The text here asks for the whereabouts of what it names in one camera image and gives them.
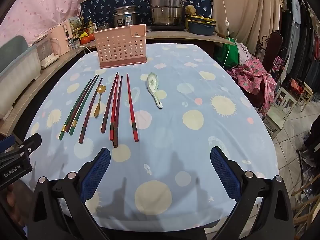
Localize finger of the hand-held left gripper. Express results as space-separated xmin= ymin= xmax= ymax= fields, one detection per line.
xmin=0 ymin=135 xmax=16 ymax=155
xmin=15 ymin=133 xmax=42 ymax=159

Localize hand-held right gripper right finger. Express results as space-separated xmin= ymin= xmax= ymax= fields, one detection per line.
xmin=209 ymin=147 xmax=295 ymax=240

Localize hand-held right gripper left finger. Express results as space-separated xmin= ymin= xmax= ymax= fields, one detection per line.
xmin=26 ymin=147 xmax=112 ymax=240

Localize dark brown chopstick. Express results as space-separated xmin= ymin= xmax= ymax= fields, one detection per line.
xmin=113 ymin=76 xmax=123 ymax=148

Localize green and red chopstick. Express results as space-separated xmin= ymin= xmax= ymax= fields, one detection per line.
xmin=59 ymin=79 xmax=92 ymax=140
xmin=64 ymin=75 xmax=98 ymax=133
xmin=69 ymin=75 xmax=100 ymax=135

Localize dark maroon chopstick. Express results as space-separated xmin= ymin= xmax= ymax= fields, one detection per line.
xmin=101 ymin=72 xmax=119 ymax=134
xmin=79 ymin=77 xmax=103 ymax=144

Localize gold flower spoon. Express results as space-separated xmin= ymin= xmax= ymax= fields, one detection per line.
xmin=94 ymin=85 xmax=107 ymax=118

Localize white floral ceramic spoon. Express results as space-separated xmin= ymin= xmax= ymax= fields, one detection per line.
xmin=147 ymin=72 xmax=163 ymax=109

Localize pink perforated utensil basket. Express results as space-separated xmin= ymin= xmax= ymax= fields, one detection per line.
xmin=94 ymin=24 xmax=148 ymax=69

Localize white storage box teal lid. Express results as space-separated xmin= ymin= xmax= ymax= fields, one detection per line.
xmin=0 ymin=35 xmax=42 ymax=120

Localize blue spotted tablecloth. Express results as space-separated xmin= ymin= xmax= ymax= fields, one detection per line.
xmin=24 ymin=43 xmax=279 ymax=230

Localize white stool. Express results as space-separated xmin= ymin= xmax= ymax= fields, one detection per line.
xmin=264 ymin=86 xmax=293 ymax=140

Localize white countertop appliance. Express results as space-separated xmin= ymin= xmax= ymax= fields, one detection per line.
xmin=32 ymin=35 xmax=60 ymax=69

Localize dark cloth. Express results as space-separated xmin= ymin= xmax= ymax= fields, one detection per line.
xmin=296 ymin=121 xmax=320 ymax=160

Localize pink floral cloth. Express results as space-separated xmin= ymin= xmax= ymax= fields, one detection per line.
xmin=229 ymin=56 xmax=277 ymax=115

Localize pink kitchen appliance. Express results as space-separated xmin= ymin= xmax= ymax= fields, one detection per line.
xmin=47 ymin=20 xmax=75 ymax=53

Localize wooden stool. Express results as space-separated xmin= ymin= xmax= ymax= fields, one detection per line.
xmin=299 ymin=82 xmax=314 ymax=112

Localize green bag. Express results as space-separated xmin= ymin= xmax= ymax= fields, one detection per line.
xmin=214 ymin=37 xmax=240 ymax=69

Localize small lidded pot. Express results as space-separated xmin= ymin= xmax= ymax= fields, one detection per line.
xmin=96 ymin=22 xmax=113 ymax=32

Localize pink floral sheet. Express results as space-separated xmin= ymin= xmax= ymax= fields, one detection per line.
xmin=0 ymin=0 xmax=100 ymax=45

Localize dark wooden chair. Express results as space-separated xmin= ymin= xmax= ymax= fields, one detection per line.
xmin=256 ymin=31 xmax=284 ymax=73

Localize dark blue rectangular basin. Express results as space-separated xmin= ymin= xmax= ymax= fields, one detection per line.
xmin=187 ymin=21 xmax=217 ymax=36

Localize row of hanging clothes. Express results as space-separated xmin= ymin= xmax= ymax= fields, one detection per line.
xmin=277 ymin=0 xmax=320 ymax=88

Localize silver rice cooker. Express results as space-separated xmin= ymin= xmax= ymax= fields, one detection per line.
xmin=112 ymin=6 xmax=137 ymax=28

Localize yellow rimmed container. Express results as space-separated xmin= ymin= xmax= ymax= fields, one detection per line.
xmin=186 ymin=15 xmax=217 ymax=24

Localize black induction cooktop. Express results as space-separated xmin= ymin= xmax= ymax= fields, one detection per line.
xmin=150 ymin=24 xmax=185 ymax=30

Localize beige curtain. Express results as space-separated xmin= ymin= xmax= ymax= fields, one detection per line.
xmin=211 ymin=0 xmax=283 ymax=55

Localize stainless steel steamer pot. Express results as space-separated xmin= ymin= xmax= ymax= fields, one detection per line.
xmin=149 ymin=0 xmax=190 ymax=27

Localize wooden frame pieces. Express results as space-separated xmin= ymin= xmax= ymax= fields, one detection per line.
xmin=291 ymin=172 xmax=320 ymax=225

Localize white power cord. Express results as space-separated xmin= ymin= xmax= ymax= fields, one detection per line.
xmin=67 ymin=44 xmax=92 ymax=54

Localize white cable with switch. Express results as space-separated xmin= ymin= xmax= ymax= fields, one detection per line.
xmin=217 ymin=0 xmax=232 ymax=69

